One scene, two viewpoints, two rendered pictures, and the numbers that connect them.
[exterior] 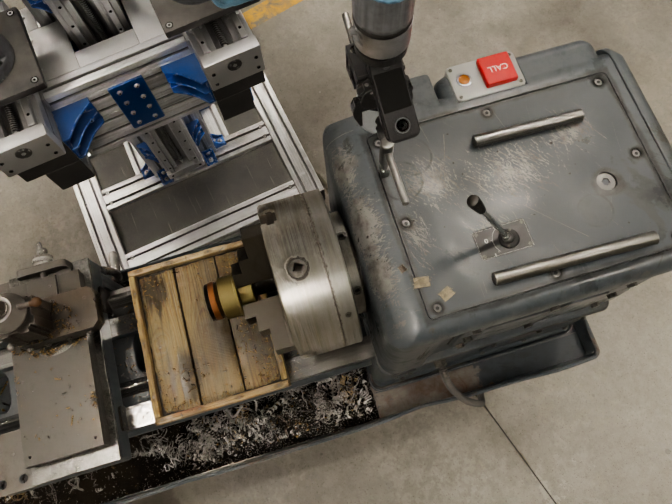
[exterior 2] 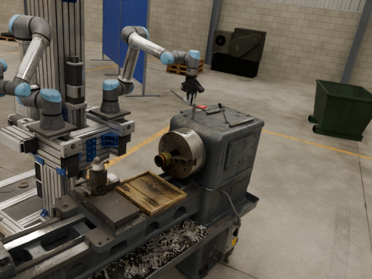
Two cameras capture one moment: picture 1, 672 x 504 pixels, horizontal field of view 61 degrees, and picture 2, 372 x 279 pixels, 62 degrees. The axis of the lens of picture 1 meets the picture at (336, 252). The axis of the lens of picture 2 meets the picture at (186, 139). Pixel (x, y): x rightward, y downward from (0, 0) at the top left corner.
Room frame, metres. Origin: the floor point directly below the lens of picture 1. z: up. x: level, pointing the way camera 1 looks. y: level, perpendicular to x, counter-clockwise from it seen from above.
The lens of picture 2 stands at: (-1.10, 1.19, 1.96)
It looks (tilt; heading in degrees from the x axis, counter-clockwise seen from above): 23 degrees down; 321
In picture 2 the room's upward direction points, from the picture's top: 7 degrees clockwise
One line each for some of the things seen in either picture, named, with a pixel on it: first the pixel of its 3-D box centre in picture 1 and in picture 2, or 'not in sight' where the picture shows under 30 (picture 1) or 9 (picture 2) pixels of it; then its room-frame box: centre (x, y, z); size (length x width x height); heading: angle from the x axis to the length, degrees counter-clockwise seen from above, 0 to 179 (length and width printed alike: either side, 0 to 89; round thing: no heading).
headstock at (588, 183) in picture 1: (489, 215); (215, 141); (0.41, -0.32, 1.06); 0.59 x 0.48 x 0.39; 101
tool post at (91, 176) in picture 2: (24, 320); (98, 175); (0.28, 0.63, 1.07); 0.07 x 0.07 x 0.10; 11
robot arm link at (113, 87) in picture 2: not in sight; (111, 89); (1.01, 0.24, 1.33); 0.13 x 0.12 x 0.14; 111
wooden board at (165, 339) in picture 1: (207, 328); (149, 191); (0.27, 0.31, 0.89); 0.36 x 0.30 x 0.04; 11
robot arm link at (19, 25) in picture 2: not in sight; (28, 63); (0.94, 0.80, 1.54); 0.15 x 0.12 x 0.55; 41
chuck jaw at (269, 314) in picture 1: (278, 328); (182, 160); (0.21, 0.12, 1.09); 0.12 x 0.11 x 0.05; 11
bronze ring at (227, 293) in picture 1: (231, 296); (163, 159); (0.29, 0.21, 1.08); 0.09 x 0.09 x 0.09; 11
